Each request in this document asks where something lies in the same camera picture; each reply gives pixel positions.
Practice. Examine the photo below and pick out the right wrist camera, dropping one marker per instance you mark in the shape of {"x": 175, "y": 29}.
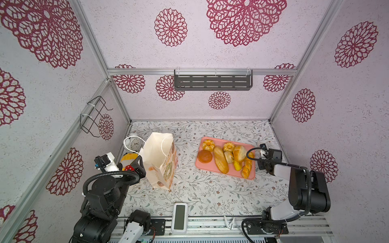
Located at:
{"x": 264, "y": 149}

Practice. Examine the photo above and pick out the round brown bun fake bread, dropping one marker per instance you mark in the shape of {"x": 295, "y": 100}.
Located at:
{"x": 205, "y": 156}

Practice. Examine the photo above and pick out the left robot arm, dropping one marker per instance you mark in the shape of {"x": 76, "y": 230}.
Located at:
{"x": 104, "y": 196}

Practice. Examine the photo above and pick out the golden bundt cake fake bread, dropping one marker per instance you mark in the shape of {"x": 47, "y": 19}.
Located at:
{"x": 229, "y": 146}

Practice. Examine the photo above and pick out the white alarm clock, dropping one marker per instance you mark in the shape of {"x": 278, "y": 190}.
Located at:
{"x": 133, "y": 143}

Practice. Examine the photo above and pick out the small yellow fake bread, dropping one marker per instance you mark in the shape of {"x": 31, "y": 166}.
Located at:
{"x": 237, "y": 165}

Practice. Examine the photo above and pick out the small round fake bread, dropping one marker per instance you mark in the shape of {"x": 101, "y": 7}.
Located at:
{"x": 229, "y": 157}

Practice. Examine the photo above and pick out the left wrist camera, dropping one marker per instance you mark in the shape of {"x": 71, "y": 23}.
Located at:
{"x": 106, "y": 163}

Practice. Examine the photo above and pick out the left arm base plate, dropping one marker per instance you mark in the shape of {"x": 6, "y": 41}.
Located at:
{"x": 155, "y": 226}

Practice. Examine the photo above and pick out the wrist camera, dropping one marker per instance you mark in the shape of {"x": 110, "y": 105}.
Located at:
{"x": 264, "y": 149}
{"x": 106, "y": 163}

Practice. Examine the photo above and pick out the long baguette fake bread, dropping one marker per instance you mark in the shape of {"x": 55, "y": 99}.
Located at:
{"x": 220, "y": 160}

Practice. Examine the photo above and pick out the dark grey wall shelf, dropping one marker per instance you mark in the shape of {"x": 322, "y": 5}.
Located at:
{"x": 230, "y": 81}

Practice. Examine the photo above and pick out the white plastic clip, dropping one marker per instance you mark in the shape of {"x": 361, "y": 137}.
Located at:
{"x": 229, "y": 222}

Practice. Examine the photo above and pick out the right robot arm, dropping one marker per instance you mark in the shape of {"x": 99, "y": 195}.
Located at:
{"x": 307, "y": 193}

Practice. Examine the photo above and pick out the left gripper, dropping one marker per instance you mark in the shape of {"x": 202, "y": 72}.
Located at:
{"x": 140, "y": 170}

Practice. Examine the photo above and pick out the yellow orange striped fake bread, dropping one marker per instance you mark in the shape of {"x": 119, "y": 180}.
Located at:
{"x": 247, "y": 167}

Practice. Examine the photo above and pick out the large golden bun fake bread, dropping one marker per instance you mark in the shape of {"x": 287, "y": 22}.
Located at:
{"x": 239, "y": 153}

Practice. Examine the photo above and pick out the striped ring doughnut fake bread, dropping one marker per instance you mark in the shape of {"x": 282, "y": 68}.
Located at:
{"x": 208, "y": 145}

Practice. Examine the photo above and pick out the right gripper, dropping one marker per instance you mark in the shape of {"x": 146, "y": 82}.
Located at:
{"x": 260, "y": 162}

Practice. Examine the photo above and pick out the printed paper bag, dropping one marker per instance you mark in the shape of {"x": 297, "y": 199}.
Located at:
{"x": 160, "y": 159}

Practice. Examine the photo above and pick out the black wire wall rack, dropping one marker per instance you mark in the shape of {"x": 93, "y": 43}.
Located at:
{"x": 97, "y": 122}

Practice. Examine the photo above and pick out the white digital timer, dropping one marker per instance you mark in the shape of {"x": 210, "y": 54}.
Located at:
{"x": 180, "y": 218}

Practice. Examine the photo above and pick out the yellow plush toy red dress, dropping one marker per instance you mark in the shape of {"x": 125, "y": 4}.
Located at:
{"x": 127, "y": 161}

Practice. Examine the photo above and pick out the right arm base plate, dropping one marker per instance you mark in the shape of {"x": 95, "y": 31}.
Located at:
{"x": 265, "y": 227}

